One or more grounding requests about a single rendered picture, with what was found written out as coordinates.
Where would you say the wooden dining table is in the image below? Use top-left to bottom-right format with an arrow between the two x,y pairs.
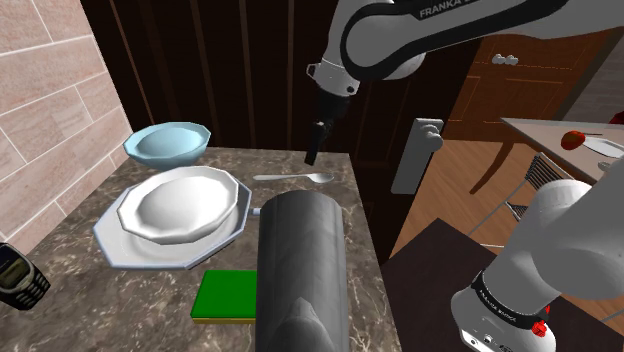
469,110 -> 624,196

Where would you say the metal wire chair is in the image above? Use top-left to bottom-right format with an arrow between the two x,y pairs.
467,152 -> 573,246

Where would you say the dark robot stand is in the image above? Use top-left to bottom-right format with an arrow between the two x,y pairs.
380,217 -> 624,352

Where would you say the white deep bowl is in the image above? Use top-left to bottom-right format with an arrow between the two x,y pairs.
116,165 -> 242,245

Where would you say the green sponge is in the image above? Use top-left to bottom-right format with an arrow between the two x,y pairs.
189,269 -> 259,326

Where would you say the light blue bowl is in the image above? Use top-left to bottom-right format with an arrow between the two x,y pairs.
122,121 -> 212,172

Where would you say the white octagonal plate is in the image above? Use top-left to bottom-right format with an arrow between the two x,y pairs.
91,167 -> 254,271

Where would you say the brown wooden door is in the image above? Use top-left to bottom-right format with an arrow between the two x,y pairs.
442,28 -> 616,144

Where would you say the silver spoon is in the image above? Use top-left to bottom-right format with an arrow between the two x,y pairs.
252,171 -> 336,185

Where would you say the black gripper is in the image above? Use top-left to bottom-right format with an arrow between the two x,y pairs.
303,85 -> 351,167

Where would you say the tall grey cylinder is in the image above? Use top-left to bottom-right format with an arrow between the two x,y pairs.
254,189 -> 351,352

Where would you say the black mobile phone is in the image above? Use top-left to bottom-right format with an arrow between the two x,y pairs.
0,241 -> 52,312

